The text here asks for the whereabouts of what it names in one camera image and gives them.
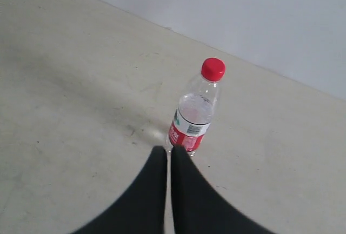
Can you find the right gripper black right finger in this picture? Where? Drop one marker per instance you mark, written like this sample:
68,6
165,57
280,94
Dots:
197,207

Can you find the clear plastic water bottle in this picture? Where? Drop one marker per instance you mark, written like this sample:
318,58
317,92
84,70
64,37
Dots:
196,107

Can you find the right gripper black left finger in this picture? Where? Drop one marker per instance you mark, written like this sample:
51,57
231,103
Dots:
141,208

